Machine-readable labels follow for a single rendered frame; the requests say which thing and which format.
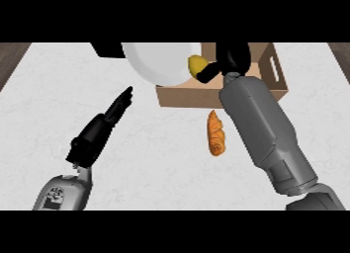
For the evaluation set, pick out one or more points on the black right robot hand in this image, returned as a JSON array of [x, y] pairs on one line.
[[233, 58]]

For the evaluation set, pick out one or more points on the yellow lemon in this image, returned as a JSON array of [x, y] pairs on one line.
[[196, 64]]

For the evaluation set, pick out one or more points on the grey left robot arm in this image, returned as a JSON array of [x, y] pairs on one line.
[[65, 192]]

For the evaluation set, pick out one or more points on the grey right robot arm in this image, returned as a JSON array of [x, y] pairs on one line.
[[275, 141]]

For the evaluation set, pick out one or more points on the cardboard box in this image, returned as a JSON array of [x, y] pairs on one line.
[[221, 87]]

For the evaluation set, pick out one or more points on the white plate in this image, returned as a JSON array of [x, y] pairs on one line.
[[161, 61]]

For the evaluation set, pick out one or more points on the orange croissant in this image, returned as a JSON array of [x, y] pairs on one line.
[[216, 134]]

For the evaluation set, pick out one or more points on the black block object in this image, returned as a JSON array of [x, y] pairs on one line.
[[108, 50]]

